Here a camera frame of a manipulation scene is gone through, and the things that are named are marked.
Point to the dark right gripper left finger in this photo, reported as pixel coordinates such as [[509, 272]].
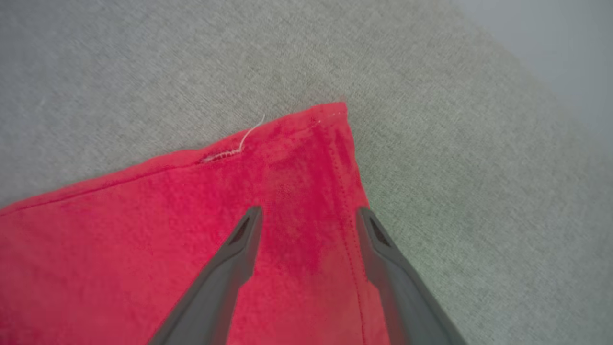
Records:
[[225, 287]]

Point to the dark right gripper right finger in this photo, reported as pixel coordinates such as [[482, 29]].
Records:
[[402, 297]]

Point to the red and white shirt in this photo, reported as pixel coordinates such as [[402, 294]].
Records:
[[119, 249]]

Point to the grey fabric sofa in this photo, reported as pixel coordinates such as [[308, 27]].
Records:
[[455, 191]]

